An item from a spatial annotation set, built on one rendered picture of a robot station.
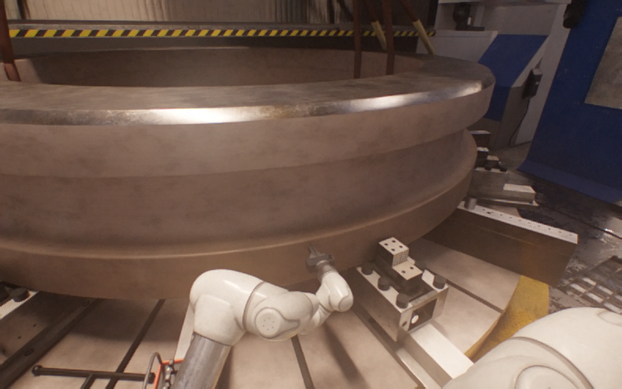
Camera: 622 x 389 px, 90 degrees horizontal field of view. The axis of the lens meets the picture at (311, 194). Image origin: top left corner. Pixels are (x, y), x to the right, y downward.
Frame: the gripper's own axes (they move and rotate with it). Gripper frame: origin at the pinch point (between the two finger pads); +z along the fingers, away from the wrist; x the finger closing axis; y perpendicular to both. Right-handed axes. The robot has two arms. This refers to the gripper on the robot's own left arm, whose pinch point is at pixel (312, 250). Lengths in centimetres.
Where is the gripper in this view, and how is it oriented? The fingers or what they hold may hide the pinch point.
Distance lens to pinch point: 160.1
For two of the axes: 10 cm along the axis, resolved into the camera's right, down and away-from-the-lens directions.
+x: -9.4, 1.6, -3.1
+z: -3.5, -4.4, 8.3
